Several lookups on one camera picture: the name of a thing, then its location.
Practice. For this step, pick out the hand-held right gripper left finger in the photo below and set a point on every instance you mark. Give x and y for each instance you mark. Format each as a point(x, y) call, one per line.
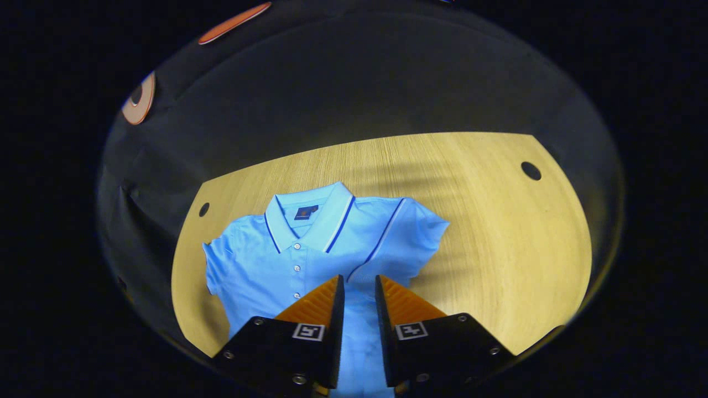
point(332, 337)

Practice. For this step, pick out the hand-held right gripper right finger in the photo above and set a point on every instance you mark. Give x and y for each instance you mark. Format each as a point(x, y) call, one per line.
point(386, 337)

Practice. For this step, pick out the light blue T-shirt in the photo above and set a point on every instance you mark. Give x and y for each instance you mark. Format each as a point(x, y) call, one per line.
point(265, 260)

